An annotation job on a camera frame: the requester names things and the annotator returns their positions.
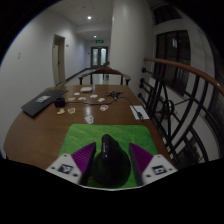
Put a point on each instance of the glass double door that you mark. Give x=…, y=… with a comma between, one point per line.
x=99, y=57

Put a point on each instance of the dark framed window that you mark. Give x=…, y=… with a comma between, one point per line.
x=173, y=60

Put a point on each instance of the black closed laptop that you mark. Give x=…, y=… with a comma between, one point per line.
x=40, y=104

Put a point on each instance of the open side doorway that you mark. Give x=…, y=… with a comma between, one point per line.
x=59, y=60

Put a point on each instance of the small orange and white card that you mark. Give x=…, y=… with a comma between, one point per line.
x=71, y=110

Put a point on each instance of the wooden armchair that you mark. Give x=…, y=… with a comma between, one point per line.
x=105, y=71

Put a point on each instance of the black railing with wooden handrail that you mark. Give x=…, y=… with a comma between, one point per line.
x=180, y=65

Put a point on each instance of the small white patterned card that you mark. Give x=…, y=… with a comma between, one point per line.
x=89, y=119

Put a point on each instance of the green mouse pad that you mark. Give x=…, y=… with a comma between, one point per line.
x=80, y=136

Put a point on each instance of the black computer mouse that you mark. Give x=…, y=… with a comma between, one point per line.
x=110, y=163

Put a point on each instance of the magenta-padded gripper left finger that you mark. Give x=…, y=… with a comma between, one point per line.
x=66, y=166

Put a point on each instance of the small black box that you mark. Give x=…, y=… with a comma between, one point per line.
x=59, y=102

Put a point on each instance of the small white box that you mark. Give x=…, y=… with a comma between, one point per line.
x=86, y=89

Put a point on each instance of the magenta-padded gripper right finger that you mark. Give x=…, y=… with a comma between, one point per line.
x=156, y=166

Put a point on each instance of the round ceiling light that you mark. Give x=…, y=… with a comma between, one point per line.
x=94, y=36
x=89, y=17

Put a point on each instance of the small red and white card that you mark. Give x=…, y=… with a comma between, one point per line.
x=104, y=107

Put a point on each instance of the small beige card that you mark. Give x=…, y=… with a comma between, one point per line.
x=61, y=111

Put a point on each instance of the green exit sign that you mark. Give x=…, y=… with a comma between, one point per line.
x=99, y=41

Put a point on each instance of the white paper sheet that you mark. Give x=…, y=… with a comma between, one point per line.
x=138, y=110

